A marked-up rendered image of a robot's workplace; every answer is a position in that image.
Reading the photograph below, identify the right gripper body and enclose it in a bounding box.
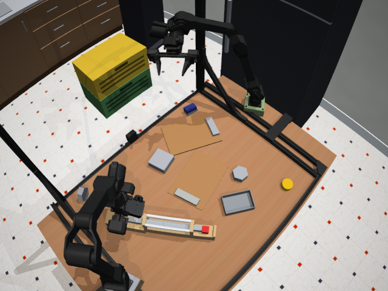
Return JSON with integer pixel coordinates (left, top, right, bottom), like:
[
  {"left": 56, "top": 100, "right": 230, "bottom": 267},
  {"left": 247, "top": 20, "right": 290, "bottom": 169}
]
[{"left": 107, "top": 182, "right": 135, "bottom": 235}]

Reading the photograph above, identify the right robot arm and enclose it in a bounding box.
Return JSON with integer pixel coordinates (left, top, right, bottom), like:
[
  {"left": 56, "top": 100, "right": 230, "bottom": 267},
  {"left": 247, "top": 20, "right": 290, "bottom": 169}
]
[{"left": 64, "top": 161, "right": 145, "bottom": 291}]

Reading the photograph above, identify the grey square stick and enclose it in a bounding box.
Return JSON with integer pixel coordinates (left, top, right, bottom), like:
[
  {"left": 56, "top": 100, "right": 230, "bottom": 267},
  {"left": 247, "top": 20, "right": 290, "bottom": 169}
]
[
  {"left": 128, "top": 216, "right": 143, "bottom": 225},
  {"left": 193, "top": 225, "right": 202, "bottom": 232}
]

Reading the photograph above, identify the yellow cylinder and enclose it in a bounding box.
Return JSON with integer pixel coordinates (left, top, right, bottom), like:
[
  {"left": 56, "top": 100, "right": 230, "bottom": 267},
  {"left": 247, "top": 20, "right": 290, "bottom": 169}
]
[{"left": 281, "top": 178, "right": 293, "bottom": 191}]

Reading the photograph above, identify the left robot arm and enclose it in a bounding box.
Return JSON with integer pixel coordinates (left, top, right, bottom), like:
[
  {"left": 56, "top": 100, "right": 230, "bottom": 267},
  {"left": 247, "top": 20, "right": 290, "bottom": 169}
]
[{"left": 149, "top": 11, "right": 265, "bottom": 108}]

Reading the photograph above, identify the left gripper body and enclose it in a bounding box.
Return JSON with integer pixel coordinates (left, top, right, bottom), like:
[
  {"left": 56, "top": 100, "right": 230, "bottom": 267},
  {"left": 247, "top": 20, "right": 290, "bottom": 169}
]
[{"left": 147, "top": 45, "right": 199, "bottom": 63}]

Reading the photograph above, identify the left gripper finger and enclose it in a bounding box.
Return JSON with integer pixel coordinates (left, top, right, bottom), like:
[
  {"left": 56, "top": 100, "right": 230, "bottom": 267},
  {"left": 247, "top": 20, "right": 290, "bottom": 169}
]
[
  {"left": 182, "top": 55, "right": 194, "bottom": 76},
  {"left": 151, "top": 55, "right": 161, "bottom": 76}
]

